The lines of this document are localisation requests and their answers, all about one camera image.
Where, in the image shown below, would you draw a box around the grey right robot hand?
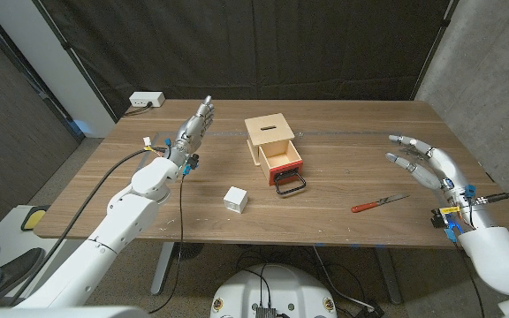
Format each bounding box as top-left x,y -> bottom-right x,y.
385,134 -> 468,193

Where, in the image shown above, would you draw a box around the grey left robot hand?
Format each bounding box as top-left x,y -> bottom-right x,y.
164,95 -> 216,168

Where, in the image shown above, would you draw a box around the red handled knife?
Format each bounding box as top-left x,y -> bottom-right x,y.
350,193 -> 411,215

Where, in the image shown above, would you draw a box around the white block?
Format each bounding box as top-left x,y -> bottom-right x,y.
223,185 -> 249,215

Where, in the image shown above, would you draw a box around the wooden drawer red front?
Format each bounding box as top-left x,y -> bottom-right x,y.
257,140 -> 304,187

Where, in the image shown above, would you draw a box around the white power strip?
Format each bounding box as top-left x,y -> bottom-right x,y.
128,91 -> 166,109

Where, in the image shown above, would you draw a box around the wooden box with slot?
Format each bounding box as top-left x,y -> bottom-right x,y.
244,112 -> 295,167

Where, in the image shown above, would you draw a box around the black backdrop curtain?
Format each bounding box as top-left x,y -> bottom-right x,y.
31,0 -> 459,120

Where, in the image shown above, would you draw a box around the grey table leg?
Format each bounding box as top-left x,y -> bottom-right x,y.
373,246 -> 402,306
150,241 -> 176,296

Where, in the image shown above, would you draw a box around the black round floor fan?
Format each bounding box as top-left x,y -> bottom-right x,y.
172,242 -> 205,262

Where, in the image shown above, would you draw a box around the black backdrop pole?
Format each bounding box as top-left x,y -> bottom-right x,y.
31,0 -> 119,124
408,0 -> 460,102

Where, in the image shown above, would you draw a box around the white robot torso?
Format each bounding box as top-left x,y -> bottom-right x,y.
209,263 -> 338,318

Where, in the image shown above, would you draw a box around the yellow foot pedal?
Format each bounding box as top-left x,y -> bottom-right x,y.
19,207 -> 48,232

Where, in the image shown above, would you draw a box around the dark shoe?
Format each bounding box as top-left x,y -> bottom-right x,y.
0,246 -> 46,307

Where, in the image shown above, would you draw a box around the black power strip cable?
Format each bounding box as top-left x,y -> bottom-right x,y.
124,102 -> 154,117

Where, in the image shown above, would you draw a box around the thin black hanging cable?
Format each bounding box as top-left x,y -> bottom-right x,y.
148,174 -> 186,314

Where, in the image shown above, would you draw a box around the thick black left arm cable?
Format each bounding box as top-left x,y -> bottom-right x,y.
9,147 -> 167,306

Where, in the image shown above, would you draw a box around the black metal drawer handle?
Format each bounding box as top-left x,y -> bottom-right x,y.
274,170 -> 308,198

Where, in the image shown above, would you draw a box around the black floor cables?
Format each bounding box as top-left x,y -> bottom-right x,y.
235,246 -> 384,318

